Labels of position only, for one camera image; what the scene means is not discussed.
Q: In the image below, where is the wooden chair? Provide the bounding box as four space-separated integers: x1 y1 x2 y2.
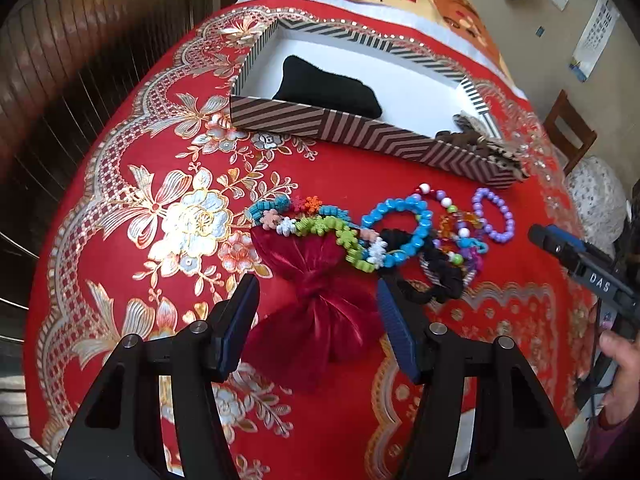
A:
542 89 598 176

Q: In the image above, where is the blue bead bracelet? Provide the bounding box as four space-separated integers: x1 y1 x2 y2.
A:
361 195 435 267

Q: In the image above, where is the person's right hand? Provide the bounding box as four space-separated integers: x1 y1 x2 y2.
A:
599 332 640 412

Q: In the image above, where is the brown wooden door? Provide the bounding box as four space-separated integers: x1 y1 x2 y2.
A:
0 0 246 311

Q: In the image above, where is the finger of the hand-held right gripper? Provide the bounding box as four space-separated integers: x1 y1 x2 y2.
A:
547 226 599 257
529 224 584 274

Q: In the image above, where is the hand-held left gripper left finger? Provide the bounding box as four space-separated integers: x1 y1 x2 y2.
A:
52 272 261 480

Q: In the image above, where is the black velvet cushion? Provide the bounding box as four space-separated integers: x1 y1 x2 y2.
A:
274 55 385 121

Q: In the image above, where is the black scrunchie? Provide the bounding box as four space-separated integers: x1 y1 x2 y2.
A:
379 229 471 306

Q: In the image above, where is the multicolour round bead bracelet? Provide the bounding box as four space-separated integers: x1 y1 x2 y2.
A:
412 182 473 267

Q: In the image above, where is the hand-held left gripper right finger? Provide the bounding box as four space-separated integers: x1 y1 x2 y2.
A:
377 275 581 480

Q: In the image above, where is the black strap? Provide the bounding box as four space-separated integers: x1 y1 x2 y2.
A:
574 332 618 411

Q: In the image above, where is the green flower bead bracelet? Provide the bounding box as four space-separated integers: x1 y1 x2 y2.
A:
294 212 391 273

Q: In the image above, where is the person's right forearm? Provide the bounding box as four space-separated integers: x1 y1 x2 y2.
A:
587 407 640 480

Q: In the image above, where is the orange crystal bead bracelet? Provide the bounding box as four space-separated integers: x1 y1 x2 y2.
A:
439 210 481 242

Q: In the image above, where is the teal flower bead bracelet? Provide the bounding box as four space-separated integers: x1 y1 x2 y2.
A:
247 194 346 237

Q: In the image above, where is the red floral tablecloth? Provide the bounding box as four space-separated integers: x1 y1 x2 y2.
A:
22 0 601 480

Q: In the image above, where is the striped cardboard box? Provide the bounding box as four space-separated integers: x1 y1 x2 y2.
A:
229 19 531 191

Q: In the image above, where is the white lace cushion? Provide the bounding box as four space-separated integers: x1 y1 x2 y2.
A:
565 156 631 256

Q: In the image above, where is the printed orange blanket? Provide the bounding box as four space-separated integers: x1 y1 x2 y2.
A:
315 0 516 86

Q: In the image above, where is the leopard print scrunchie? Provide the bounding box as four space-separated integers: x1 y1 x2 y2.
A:
435 114 531 181

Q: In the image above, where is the wall calendar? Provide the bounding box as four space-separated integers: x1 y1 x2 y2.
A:
569 0 621 82

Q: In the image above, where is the purple bead bracelet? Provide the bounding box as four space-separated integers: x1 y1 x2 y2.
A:
471 187 516 243

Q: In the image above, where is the red velvet bow scrunchie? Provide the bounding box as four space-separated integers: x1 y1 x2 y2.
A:
245 229 386 393

